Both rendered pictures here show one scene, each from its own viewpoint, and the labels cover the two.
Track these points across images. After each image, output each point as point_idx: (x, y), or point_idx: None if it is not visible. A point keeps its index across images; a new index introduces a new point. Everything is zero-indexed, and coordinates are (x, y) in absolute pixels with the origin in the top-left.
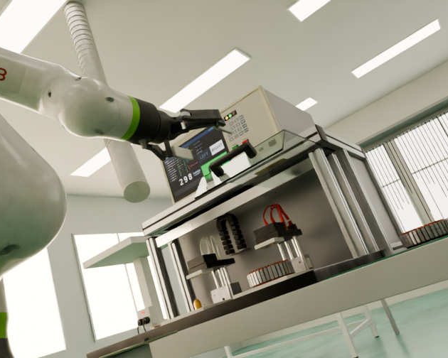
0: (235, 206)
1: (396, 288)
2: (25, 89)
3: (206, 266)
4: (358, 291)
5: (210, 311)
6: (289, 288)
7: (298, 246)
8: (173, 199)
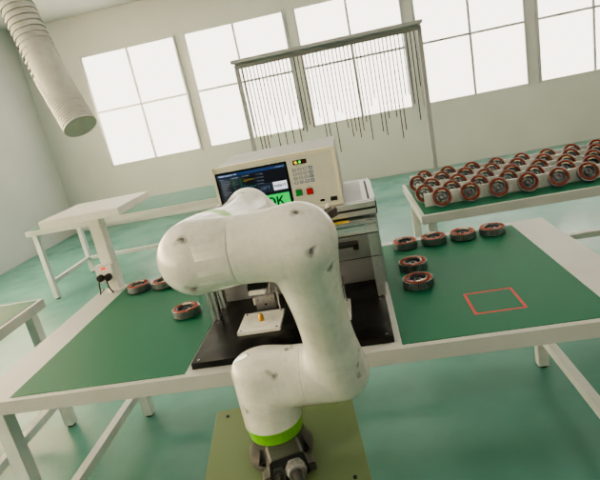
0: None
1: (440, 355)
2: None
3: (266, 287)
4: (421, 354)
5: None
6: (376, 343)
7: (343, 284)
8: None
